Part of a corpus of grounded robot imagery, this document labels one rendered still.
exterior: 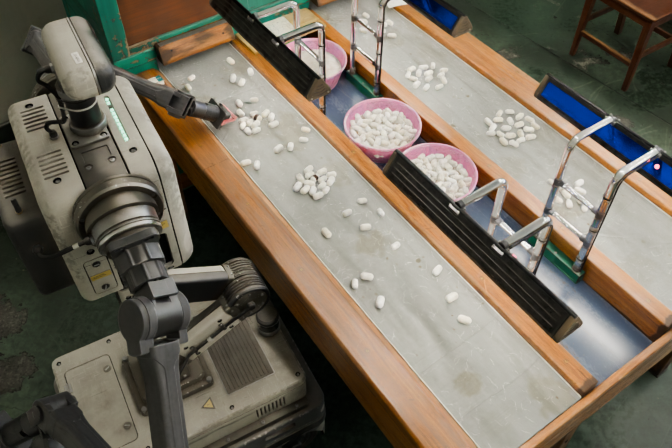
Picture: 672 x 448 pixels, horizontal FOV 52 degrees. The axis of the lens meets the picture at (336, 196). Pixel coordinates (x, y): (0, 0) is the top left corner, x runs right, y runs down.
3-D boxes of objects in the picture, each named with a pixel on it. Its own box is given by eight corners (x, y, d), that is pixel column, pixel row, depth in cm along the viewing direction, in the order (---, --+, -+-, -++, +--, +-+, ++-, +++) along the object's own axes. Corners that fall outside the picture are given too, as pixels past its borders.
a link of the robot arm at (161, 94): (45, 66, 197) (61, 32, 196) (44, 62, 202) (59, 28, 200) (181, 123, 221) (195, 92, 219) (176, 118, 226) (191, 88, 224)
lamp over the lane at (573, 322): (556, 345, 149) (565, 327, 144) (381, 173, 184) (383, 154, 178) (582, 326, 152) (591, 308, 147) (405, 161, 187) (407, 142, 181)
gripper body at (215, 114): (215, 98, 236) (198, 93, 230) (230, 114, 231) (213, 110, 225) (206, 113, 238) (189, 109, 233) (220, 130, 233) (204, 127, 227)
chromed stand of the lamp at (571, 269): (575, 284, 204) (622, 180, 171) (526, 240, 215) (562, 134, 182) (618, 255, 211) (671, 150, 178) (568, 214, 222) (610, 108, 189)
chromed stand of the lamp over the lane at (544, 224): (474, 353, 189) (504, 254, 156) (427, 302, 200) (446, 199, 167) (524, 319, 196) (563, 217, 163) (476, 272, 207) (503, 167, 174)
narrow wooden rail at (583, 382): (573, 412, 180) (584, 392, 172) (231, 60, 279) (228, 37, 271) (587, 401, 182) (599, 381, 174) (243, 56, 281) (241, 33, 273)
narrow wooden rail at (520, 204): (653, 348, 192) (668, 327, 184) (299, 33, 292) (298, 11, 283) (666, 338, 194) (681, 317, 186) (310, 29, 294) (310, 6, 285)
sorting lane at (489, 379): (492, 469, 163) (494, 466, 162) (160, 74, 263) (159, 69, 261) (580, 401, 175) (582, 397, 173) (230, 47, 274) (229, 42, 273)
